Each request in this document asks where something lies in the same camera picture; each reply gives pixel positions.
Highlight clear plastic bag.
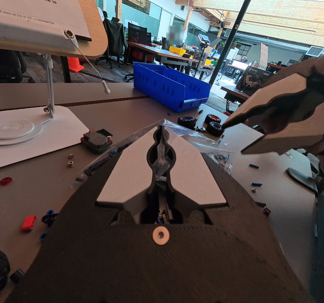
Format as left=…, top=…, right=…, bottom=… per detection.
left=75, top=119, right=232, bottom=183

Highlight grey desk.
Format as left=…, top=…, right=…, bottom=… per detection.
left=0, top=82, right=319, bottom=293

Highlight red toy connector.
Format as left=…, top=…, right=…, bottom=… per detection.
left=21, top=215, right=37, bottom=232

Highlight dark cardboard box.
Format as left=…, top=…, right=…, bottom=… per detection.
left=236, top=66, right=275, bottom=97

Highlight orange traffic cone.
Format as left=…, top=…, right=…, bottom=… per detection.
left=67, top=56, right=85, bottom=73

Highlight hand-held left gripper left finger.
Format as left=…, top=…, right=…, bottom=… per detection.
left=96, top=126, right=162, bottom=223

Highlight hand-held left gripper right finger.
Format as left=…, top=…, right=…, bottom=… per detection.
left=163, top=126, right=227, bottom=223

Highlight blue toy connector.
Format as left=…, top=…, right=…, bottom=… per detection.
left=40, top=210, right=58, bottom=241

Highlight grey toy motor block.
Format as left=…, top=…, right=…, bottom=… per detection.
left=81, top=129, right=114, bottom=155

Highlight red black office chair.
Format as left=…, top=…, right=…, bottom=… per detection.
left=124, top=23, right=152, bottom=82

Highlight black chair with dark jacket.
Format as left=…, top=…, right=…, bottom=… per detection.
left=96, top=11, right=127, bottom=69

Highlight yellow bins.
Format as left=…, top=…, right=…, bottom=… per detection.
left=169, top=46, right=187, bottom=57

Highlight pile of toy building pieces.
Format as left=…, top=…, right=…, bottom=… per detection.
left=247, top=163, right=272, bottom=218

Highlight instruction sheet wooden board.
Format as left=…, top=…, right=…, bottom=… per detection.
left=0, top=0, right=108, bottom=58

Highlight blue storage bin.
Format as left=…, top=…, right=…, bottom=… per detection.
left=133, top=62, right=212, bottom=113

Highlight black toy wheel blue rim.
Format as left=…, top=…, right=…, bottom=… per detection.
left=207, top=122, right=225, bottom=137
left=177, top=116, right=198, bottom=130

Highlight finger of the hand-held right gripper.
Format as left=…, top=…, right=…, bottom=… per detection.
left=222, top=73, right=324, bottom=129
left=241, top=116, right=324, bottom=155

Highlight black dotted chair armrest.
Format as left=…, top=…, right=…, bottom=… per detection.
left=286, top=167, right=319, bottom=193

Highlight white tipped thin rod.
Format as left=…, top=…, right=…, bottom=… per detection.
left=65, top=29, right=111, bottom=95

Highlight black pole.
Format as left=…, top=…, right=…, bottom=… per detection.
left=209, top=0, right=262, bottom=85

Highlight wooden table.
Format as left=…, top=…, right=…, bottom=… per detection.
left=128, top=41, right=201, bottom=77
left=220, top=85, right=253, bottom=112

